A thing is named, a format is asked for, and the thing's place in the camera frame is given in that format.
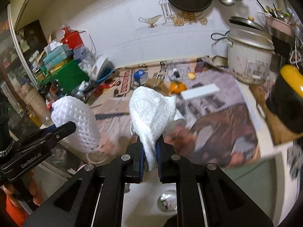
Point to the pink utensil holder pot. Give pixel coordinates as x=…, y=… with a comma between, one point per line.
x=278, y=25

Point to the orange peel with leaves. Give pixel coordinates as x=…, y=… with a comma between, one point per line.
x=177, y=87

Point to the printed newspaper table mat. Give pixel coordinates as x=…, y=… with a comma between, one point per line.
x=199, y=110

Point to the ribbed brown plastic bottle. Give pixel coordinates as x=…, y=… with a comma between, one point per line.
x=36, y=103

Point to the white electric rice cooker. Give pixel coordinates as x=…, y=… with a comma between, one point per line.
x=250, y=50

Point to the teal tissue box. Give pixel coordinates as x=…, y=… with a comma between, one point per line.
x=56, y=56

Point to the red canister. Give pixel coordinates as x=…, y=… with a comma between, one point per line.
x=71, y=37

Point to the green storage box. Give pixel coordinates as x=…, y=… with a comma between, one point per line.
x=68, y=77

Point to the white paper towel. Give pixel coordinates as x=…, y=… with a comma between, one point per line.
x=152, y=115

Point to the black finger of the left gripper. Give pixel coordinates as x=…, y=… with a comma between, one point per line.
x=47, y=138

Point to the small dark dropper bottle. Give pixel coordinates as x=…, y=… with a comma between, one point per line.
x=176, y=73

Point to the black pot yellow lid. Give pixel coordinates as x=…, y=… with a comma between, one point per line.
x=285, y=99

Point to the white rectangular foam piece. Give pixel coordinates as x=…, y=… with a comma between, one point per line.
x=199, y=92

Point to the grey dish cloth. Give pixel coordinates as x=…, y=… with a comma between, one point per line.
x=294, y=159

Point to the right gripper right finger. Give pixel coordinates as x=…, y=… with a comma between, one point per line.
x=174, y=168

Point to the wooden cutting board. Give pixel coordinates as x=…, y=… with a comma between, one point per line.
x=280, y=134

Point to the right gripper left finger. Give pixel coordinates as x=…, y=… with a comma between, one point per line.
x=127, y=168

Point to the small orange peel scrap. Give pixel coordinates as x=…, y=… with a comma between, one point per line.
x=191, y=75

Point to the white foam fruit net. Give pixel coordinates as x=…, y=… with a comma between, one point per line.
x=86, y=137

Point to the operator left hand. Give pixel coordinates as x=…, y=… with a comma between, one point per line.
x=33, y=188

